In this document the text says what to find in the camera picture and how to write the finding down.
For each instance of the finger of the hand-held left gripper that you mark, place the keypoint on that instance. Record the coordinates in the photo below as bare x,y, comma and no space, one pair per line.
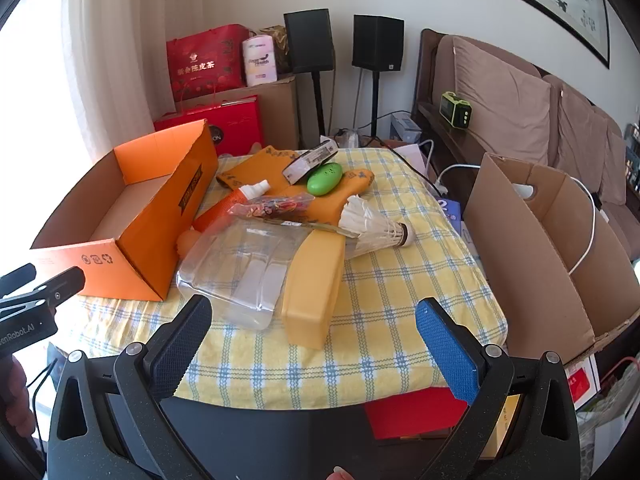
60,285
17,276

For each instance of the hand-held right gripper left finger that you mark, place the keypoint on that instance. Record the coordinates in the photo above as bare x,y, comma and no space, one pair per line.
180,350

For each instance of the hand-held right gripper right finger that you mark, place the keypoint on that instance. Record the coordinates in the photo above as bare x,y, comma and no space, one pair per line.
445,350

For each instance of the clear plastic container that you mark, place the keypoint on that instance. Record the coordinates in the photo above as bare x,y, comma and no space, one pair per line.
235,270

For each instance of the orange cardboard box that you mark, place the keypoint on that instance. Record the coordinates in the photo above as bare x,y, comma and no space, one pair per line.
150,240

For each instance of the white feather shuttlecock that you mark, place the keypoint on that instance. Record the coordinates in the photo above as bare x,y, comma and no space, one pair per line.
370,232

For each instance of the orange tube with white cap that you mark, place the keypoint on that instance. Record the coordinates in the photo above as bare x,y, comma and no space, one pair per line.
225,210

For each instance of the clear snack packet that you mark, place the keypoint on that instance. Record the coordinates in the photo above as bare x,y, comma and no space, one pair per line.
270,207

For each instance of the green oval case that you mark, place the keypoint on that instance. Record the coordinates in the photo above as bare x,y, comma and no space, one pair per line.
324,178

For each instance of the black tissue pack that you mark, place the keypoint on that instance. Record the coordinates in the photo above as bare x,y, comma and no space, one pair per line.
310,160

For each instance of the person's left hand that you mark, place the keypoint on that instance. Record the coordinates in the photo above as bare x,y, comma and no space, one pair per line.
12,392

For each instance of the person's right hand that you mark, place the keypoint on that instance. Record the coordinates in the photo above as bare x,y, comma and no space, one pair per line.
342,473

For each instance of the flat red box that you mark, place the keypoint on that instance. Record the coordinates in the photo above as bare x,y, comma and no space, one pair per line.
410,415

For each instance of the yellow checked blanket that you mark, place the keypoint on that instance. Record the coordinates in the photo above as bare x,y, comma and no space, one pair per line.
390,300

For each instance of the open brown cardboard box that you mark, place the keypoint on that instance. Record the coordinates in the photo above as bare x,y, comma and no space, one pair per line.
520,260

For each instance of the blue book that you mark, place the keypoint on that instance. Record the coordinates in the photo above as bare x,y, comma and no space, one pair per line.
447,210

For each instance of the red and white box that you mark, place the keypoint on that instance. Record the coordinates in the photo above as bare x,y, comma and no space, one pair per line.
582,380

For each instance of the orange knitted cloth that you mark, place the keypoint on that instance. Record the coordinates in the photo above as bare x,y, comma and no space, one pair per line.
260,165

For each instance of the small grey box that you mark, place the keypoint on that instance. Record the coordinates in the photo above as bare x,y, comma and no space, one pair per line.
407,127

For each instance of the red gift box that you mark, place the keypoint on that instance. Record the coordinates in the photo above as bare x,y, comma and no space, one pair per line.
235,120

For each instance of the green black speaker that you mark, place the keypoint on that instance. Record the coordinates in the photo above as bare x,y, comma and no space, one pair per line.
455,109

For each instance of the beige sofa cushion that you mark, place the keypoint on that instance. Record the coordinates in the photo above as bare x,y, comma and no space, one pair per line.
585,140
495,95

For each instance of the black speaker stand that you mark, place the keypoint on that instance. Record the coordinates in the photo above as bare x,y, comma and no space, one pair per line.
317,105
374,105

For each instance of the white curtain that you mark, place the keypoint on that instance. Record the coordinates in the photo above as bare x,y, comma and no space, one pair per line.
110,35

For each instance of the tall brown cardboard box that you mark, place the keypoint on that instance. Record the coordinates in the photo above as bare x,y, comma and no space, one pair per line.
277,110

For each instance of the red gift bag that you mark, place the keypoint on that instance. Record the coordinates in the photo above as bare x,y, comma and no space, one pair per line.
200,65

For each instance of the brown wooden sofa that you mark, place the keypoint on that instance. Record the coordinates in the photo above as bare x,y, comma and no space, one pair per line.
430,60

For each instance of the gold foil bag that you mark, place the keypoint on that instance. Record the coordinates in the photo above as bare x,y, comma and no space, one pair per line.
279,40

